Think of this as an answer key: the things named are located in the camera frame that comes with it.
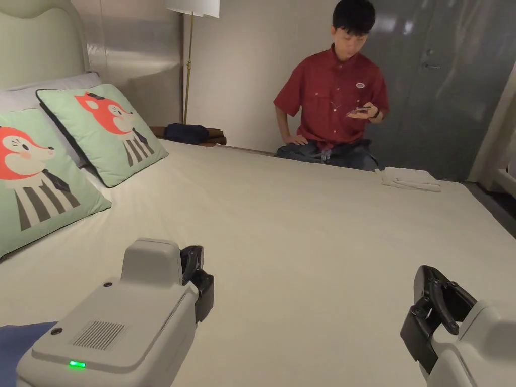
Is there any bed with beige sheet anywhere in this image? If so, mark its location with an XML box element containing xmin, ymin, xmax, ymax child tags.
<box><xmin>0</xmin><ymin>139</ymin><xmax>516</xmax><ymax>387</ymax></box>

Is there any green fox print cushion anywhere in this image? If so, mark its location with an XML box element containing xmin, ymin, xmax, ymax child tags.
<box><xmin>0</xmin><ymin>107</ymin><xmax>113</xmax><ymax>260</ymax></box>
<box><xmin>36</xmin><ymin>84</ymin><xmax>170</xmax><ymax>189</ymax></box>

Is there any wooden bedside table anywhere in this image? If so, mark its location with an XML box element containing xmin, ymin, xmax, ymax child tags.
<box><xmin>149</xmin><ymin>122</ymin><xmax>229</xmax><ymax>148</ymax></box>

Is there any floor lamp with white shade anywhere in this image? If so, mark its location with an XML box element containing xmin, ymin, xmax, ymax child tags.
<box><xmin>165</xmin><ymin>0</ymin><xmax>221</xmax><ymax>126</ymax></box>

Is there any folded white cloth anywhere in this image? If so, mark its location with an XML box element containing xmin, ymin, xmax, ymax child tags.
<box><xmin>374</xmin><ymin>166</ymin><xmax>442</xmax><ymax>194</ymax></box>

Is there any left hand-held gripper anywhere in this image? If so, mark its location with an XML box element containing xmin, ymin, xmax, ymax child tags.
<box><xmin>16</xmin><ymin>237</ymin><xmax>215</xmax><ymax>387</ymax></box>

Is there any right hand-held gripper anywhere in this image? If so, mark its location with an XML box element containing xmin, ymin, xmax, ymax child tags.
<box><xmin>400</xmin><ymin>264</ymin><xmax>516</xmax><ymax>387</ymax></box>

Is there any dark blue garment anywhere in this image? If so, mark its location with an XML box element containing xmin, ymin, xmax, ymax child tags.
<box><xmin>0</xmin><ymin>320</ymin><xmax>59</xmax><ymax>387</ymax></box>

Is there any pale green padded headboard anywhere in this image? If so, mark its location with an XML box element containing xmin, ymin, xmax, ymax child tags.
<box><xmin>0</xmin><ymin>0</ymin><xmax>88</xmax><ymax>92</ymax></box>

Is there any white pillow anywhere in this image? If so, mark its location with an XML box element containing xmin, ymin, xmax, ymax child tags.
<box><xmin>0</xmin><ymin>72</ymin><xmax>114</xmax><ymax>202</ymax></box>

